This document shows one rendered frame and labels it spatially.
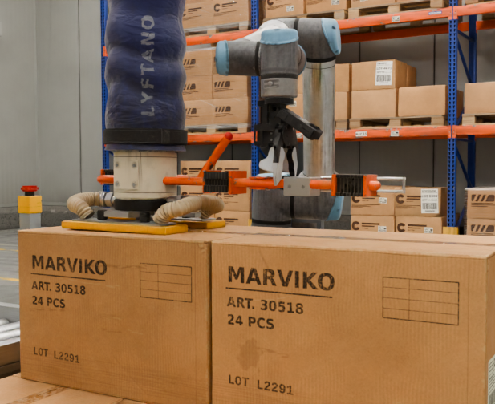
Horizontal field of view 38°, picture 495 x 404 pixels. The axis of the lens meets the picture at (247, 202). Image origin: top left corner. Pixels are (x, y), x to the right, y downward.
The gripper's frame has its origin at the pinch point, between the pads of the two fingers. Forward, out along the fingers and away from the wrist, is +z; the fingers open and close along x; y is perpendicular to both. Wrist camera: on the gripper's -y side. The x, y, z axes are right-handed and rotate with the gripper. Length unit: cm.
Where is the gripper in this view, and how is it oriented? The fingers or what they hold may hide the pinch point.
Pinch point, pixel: (286, 180)
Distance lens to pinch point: 174.8
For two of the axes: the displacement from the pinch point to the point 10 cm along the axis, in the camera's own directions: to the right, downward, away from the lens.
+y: -8.7, -0.2, 5.0
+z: 0.0, 10.0, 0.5
